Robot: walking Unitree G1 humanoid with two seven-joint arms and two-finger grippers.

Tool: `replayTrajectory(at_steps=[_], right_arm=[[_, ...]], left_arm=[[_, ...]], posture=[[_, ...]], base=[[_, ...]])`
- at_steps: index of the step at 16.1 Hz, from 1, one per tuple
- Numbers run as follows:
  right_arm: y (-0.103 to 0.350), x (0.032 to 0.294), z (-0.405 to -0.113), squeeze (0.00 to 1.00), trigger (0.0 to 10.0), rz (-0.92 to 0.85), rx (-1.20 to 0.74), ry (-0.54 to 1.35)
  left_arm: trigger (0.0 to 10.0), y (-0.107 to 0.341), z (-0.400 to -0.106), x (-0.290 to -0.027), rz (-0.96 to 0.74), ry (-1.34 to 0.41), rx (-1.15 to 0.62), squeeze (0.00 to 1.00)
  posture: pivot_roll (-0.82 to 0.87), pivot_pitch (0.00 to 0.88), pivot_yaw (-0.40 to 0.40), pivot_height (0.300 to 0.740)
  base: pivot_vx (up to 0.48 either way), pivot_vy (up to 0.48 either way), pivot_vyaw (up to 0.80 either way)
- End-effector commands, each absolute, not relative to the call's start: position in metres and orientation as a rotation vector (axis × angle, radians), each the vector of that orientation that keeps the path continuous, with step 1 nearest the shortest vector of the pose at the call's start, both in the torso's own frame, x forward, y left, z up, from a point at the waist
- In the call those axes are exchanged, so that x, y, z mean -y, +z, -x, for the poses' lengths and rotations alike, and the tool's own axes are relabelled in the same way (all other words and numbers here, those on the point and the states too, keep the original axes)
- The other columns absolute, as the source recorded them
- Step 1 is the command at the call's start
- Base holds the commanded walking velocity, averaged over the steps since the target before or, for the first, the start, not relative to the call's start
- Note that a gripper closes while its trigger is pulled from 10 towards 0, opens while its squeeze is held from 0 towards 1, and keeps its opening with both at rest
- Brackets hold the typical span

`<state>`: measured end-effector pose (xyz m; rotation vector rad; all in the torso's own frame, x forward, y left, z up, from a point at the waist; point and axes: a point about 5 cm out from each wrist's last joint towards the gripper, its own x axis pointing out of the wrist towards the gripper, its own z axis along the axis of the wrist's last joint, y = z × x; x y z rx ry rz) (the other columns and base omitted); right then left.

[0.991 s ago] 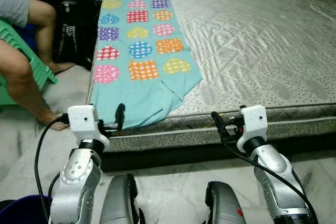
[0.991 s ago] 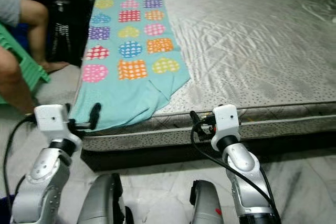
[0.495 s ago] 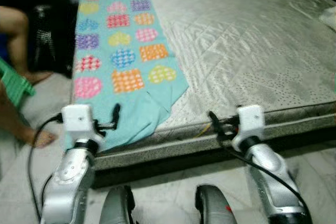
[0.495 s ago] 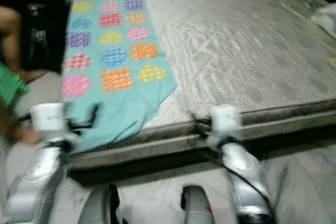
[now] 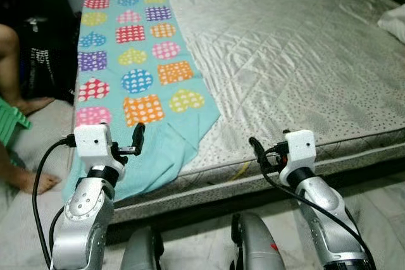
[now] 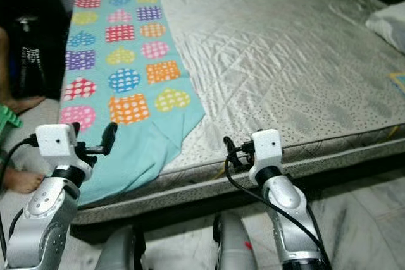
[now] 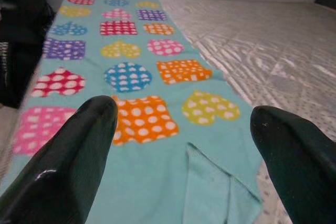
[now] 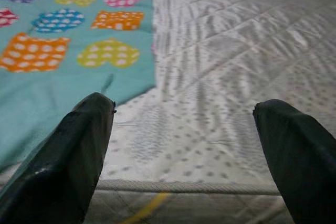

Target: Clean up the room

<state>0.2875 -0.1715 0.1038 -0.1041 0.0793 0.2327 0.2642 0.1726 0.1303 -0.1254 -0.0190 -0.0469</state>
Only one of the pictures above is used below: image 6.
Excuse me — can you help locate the teal heart-patterned blanket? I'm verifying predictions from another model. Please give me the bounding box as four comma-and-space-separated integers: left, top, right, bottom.
58, 0, 207, 207

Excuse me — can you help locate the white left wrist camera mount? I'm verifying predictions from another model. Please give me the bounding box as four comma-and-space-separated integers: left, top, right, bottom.
35, 123, 93, 171

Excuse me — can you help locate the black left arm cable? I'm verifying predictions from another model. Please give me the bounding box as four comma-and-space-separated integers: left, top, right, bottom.
0, 133, 39, 259

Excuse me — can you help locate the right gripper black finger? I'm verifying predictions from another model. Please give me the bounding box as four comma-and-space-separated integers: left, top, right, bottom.
223, 135, 242, 171

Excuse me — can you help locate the cream pillow with tree print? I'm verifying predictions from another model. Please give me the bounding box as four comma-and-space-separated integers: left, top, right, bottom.
365, 1, 405, 53

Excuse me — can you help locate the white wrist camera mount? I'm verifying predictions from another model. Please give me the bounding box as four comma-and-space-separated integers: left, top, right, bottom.
35, 123, 93, 171
248, 128, 284, 186

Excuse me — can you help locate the black bag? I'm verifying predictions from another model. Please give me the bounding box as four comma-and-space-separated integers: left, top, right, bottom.
15, 17, 49, 98

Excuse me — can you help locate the green plastic stool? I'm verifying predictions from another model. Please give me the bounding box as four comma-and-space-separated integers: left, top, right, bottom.
0, 104, 22, 139

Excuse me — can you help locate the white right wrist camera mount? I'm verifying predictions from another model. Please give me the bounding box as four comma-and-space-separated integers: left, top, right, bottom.
248, 128, 284, 186

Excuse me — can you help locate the yellow-edged blue picture book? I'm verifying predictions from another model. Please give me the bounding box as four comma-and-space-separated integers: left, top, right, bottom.
390, 72, 405, 97

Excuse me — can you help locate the dark bed base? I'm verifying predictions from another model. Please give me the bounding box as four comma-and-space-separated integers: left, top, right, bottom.
70, 151, 405, 245

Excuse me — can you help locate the grey robot leg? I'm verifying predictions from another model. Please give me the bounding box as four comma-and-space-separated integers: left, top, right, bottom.
101, 224, 147, 270
213, 211, 258, 270

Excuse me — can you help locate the grey robot right leg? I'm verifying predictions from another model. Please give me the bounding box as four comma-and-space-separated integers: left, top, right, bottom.
213, 211, 258, 270

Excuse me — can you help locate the grey robot left leg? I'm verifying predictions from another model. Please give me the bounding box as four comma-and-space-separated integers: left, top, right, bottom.
101, 224, 147, 270

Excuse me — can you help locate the quilted beige mattress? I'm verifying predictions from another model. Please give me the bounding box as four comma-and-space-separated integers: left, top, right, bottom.
71, 0, 405, 224

